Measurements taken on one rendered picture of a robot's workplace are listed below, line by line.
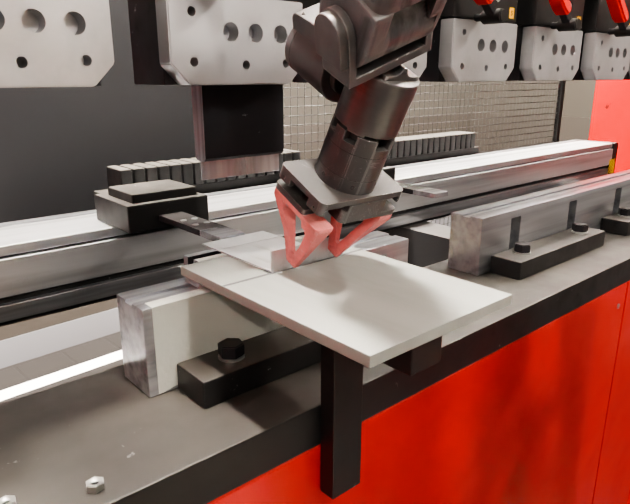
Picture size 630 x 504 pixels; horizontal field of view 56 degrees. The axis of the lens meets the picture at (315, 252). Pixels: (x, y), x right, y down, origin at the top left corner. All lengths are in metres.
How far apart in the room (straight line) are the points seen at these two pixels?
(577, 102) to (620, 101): 1.91
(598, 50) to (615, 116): 1.55
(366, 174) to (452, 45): 0.35
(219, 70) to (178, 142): 0.61
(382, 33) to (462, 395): 0.51
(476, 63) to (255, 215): 0.40
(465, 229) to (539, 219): 0.18
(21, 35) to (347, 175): 0.27
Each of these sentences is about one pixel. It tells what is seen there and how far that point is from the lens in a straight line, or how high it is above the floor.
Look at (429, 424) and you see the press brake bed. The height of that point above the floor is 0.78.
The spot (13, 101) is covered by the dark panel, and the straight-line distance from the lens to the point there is 1.07.
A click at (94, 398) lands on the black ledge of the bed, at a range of 0.64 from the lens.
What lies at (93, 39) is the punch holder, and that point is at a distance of 0.52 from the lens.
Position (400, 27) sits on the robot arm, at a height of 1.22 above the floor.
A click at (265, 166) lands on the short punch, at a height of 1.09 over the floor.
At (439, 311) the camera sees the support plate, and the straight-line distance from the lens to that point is 0.49.
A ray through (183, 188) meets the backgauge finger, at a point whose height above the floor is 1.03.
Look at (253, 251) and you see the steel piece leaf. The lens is 0.64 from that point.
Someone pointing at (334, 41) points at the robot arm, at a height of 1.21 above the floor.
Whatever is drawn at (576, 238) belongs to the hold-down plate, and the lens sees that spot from 1.15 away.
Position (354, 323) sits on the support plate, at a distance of 0.46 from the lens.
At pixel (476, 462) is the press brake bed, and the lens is 0.90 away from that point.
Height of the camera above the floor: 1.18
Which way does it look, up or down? 17 degrees down
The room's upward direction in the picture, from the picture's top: straight up
